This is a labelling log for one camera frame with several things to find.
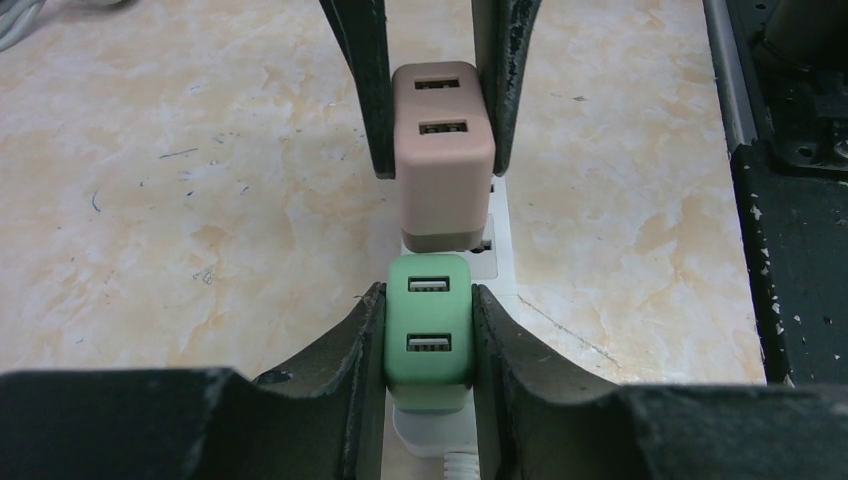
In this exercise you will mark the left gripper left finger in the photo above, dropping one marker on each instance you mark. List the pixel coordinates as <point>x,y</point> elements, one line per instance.
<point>317,415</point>

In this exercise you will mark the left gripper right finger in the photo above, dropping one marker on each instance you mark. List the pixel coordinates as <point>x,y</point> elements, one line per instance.
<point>541,416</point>

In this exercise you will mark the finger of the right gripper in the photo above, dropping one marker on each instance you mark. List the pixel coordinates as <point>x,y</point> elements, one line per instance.
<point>359,27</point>
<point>502,35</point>

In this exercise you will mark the pink plug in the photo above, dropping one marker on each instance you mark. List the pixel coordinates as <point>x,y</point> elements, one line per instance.
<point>444,156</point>

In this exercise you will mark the green plug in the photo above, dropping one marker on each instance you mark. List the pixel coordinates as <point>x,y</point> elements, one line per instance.
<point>428,358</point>

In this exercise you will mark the white power strip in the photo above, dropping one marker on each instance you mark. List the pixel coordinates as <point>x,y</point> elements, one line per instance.
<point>430,436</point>

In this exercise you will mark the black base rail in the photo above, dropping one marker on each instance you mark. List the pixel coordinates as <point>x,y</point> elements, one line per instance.
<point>781,69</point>

